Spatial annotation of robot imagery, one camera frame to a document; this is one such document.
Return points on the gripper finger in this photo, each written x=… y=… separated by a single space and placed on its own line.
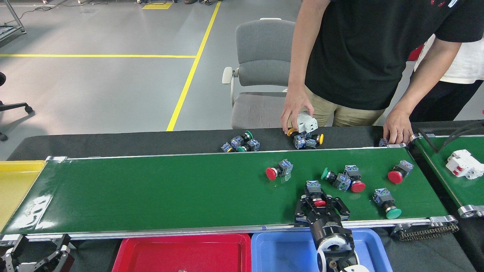
x=340 y=209
x=302 y=211
x=64 y=257
x=11 y=260

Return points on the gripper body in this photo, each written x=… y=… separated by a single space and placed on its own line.
x=329 y=226

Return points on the small red push button switch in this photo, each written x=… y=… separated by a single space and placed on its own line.
x=313 y=187

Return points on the yellow push button switch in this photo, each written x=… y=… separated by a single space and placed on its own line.
x=226 y=147
x=320 y=138
x=299 y=142

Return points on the white circuit breaker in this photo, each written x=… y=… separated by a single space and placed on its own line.
x=307 y=122
x=463 y=162

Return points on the person's right forearm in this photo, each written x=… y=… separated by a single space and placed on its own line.
x=306 y=56

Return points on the person's left forearm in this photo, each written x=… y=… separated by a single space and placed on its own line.
x=423 y=83

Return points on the blue plastic tray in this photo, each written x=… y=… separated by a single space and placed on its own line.
x=280 y=253

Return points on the yellow plastic tray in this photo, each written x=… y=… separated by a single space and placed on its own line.
x=17 y=189

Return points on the short green conveyor belt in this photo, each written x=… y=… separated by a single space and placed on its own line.
x=435 y=160

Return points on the red plastic tray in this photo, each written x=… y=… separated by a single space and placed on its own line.
x=181 y=253

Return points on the long green conveyor belt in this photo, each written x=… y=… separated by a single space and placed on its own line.
x=170 y=192

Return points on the person's left hand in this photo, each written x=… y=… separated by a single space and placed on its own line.
x=397 y=128

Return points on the person's right hand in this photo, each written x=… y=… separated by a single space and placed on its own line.
x=293 y=109

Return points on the black office chair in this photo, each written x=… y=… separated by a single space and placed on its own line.
x=15 y=107

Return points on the person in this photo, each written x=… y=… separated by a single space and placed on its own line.
x=370 y=56
x=469 y=64

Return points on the grey office chair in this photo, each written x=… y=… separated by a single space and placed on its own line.
x=264 y=45

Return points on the metal rack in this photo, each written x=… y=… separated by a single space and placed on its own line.
x=15 y=15

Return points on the grey blue push button switch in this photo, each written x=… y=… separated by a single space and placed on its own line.
x=383 y=142

